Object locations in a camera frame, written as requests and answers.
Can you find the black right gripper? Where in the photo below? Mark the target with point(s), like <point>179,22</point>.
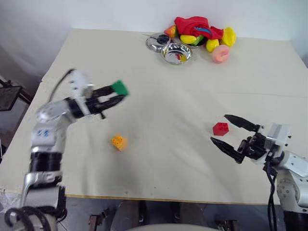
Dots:
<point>256,145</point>

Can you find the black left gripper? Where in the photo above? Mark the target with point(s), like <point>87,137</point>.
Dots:
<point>92,103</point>

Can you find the green toy cube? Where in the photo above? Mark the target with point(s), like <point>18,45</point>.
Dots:
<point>121,87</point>

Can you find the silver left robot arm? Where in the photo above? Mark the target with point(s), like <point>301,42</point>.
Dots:
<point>45,134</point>

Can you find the red toy cube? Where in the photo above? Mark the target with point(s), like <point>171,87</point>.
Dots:
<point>220,129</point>

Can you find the yellow toy cube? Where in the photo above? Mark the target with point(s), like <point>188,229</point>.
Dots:
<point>118,142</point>

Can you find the steel lid with black knob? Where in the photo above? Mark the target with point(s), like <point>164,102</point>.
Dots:
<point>155,42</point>

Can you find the shiny steel bowl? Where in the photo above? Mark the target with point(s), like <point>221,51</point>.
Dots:
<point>176,53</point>

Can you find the pink toy peach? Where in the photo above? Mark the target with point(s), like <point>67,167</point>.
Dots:
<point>220,54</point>

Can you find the orange red toy fruit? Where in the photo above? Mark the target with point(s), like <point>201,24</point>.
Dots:
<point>171,30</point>

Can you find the yellow toy fruit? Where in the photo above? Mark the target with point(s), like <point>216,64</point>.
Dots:
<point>212,45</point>

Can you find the yellow toy lemon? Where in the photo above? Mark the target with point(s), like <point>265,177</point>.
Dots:
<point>188,38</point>

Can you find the yellow toy starfruit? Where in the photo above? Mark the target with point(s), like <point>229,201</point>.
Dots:
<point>228,36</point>

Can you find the green toy vegetable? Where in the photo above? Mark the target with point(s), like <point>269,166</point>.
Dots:
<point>199,40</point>

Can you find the red cloth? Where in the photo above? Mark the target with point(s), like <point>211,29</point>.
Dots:
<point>192,26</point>

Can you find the grey rounded shape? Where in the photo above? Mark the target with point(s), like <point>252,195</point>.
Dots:
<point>128,214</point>

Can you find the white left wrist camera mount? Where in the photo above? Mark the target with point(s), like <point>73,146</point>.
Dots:
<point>78,83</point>

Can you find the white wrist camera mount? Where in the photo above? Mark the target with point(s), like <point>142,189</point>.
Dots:
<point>78,83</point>
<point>278,134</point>

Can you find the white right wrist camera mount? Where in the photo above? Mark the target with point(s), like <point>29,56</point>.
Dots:
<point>278,134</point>

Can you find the black metal frame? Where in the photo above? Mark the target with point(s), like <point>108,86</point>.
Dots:
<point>8,95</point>

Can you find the rusty brown metal bracket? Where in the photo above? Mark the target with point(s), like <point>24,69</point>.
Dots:
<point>97,220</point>

